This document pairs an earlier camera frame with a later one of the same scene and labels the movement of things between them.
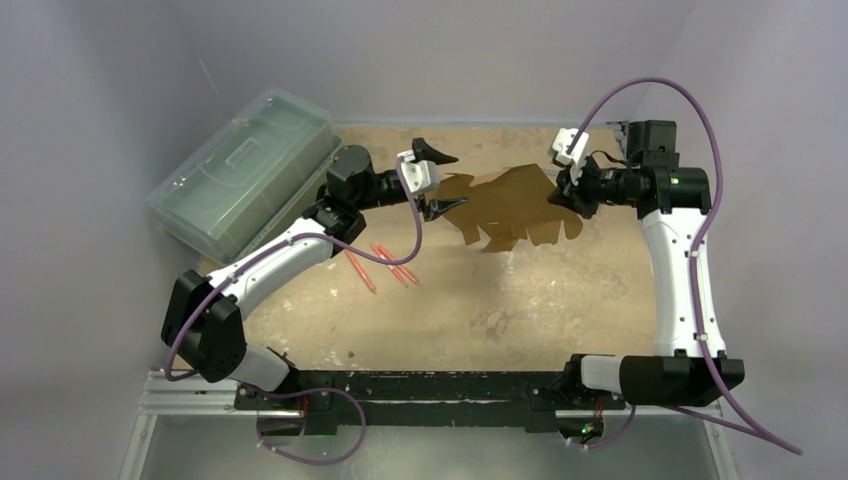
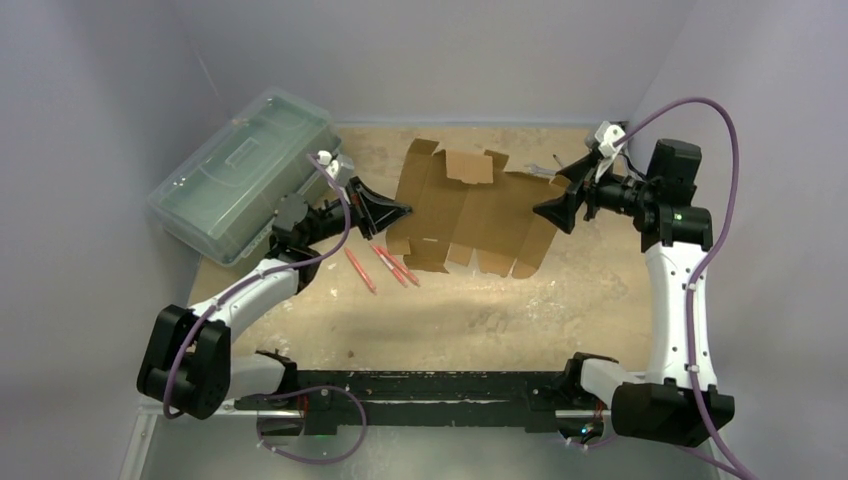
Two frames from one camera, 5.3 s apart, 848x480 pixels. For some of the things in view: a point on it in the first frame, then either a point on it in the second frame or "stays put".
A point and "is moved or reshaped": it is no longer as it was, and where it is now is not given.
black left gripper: [436, 206] → [372, 210]
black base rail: [335, 402] stays put
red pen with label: [391, 267] stays put
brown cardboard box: [509, 206] is moved or reshaped
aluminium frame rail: [189, 396] stays put
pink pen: [364, 275] stays put
